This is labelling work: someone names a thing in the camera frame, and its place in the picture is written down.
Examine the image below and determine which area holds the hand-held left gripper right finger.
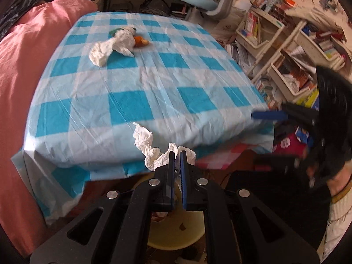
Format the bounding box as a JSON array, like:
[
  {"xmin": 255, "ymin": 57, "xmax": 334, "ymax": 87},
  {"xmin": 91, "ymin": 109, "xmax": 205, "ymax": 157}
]
[{"xmin": 180, "ymin": 150, "xmax": 321, "ymax": 264}]

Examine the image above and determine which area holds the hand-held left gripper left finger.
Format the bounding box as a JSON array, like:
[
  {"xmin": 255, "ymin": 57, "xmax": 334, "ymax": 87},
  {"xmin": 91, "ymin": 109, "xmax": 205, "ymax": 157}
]
[{"xmin": 29, "ymin": 151, "xmax": 176, "ymax": 264}]

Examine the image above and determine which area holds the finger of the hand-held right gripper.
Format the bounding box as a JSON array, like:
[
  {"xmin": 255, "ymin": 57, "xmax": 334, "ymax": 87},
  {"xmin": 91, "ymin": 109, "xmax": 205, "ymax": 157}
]
[
  {"xmin": 252, "ymin": 155, "xmax": 306, "ymax": 171},
  {"xmin": 251, "ymin": 103, "xmax": 320, "ymax": 125}
]

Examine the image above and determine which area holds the long white tissue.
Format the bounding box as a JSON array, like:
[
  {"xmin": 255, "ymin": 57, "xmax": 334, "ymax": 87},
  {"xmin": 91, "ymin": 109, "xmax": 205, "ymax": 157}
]
[{"xmin": 133, "ymin": 122, "xmax": 197, "ymax": 172}]

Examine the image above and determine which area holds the yellow trash bin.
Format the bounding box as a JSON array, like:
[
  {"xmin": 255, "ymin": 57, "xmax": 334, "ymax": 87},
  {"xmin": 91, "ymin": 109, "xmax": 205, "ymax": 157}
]
[{"xmin": 132, "ymin": 170, "xmax": 207, "ymax": 250}]

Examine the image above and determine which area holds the large white tissue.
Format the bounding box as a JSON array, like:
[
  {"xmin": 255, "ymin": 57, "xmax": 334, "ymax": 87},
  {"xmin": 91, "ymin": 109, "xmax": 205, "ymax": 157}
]
[{"xmin": 88, "ymin": 28, "xmax": 137, "ymax": 67}]

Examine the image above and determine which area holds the person's right forearm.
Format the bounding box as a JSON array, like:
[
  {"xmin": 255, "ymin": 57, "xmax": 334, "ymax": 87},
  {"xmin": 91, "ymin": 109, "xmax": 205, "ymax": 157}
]
[{"xmin": 321, "ymin": 180, "xmax": 352, "ymax": 259}]

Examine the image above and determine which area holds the person's right hand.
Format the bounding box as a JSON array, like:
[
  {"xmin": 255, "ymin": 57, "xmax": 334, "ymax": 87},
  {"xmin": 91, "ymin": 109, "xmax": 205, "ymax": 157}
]
[{"xmin": 328, "ymin": 167, "xmax": 352, "ymax": 196}]

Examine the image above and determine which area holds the pink checked cloth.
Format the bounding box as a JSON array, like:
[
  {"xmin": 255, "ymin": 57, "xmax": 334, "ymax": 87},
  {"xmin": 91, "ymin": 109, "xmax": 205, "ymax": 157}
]
[{"xmin": 196, "ymin": 142, "xmax": 257, "ymax": 170}]

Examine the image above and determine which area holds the white bookshelf with books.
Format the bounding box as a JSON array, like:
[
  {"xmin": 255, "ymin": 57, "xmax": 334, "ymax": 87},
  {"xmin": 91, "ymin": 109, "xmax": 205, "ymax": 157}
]
[{"xmin": 235, "ymin": 0, "xmax": 347, "ymax": 112}]

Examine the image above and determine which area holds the blue checked tablecloth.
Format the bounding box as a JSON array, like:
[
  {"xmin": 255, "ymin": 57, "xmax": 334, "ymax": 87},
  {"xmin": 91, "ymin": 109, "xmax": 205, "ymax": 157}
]
[{"xmin": 11, "ymin": 11, "xmax": 275, "ymax": 226}]

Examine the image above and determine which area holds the pile of bags under desk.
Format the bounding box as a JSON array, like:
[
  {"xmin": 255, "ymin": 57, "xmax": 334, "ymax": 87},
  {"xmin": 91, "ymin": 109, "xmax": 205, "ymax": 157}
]
[{"xmin": 108, "ymin": 0, "xmax": 191, "ymax": 17}]

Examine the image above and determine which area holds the pink blanket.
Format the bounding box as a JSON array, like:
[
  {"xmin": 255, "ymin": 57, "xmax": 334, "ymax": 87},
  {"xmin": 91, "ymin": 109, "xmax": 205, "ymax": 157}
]
[{"xmin": 0, "ymin": 0, "xmax": 99, "ymax": 257}]

